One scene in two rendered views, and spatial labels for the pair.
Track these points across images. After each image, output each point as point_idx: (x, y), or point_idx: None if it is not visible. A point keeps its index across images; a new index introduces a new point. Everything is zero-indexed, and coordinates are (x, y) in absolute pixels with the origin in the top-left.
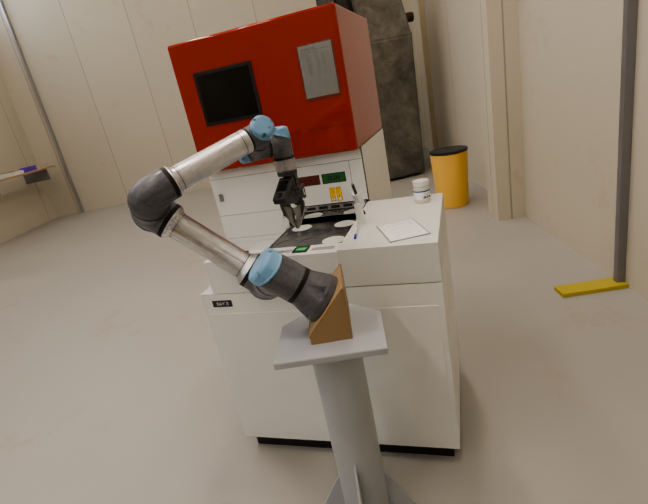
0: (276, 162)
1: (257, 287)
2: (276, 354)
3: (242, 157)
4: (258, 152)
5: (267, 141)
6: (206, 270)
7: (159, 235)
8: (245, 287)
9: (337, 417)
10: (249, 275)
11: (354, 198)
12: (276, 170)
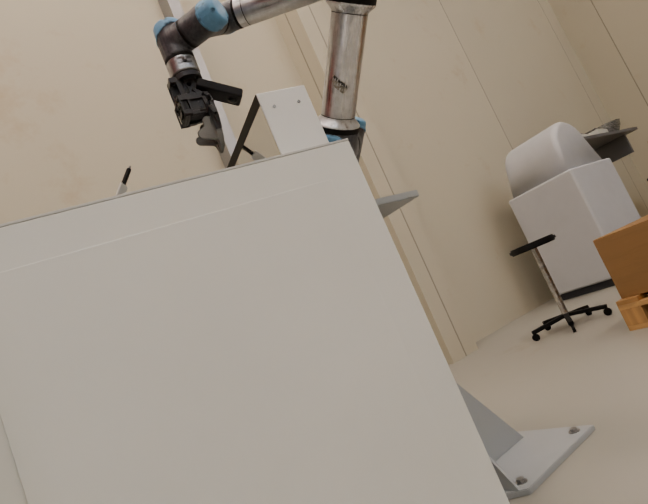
0: (194, 58)
1: (358, 138)
2: (405, 192)
3: (256, 22)
4: (223, 31)
5: (229, 33)
6: (311, 102)
7: (376, 2)
8: (358, 135)
9: None
10: (359, 119)
11: (121, 193)
12: (195, 66)
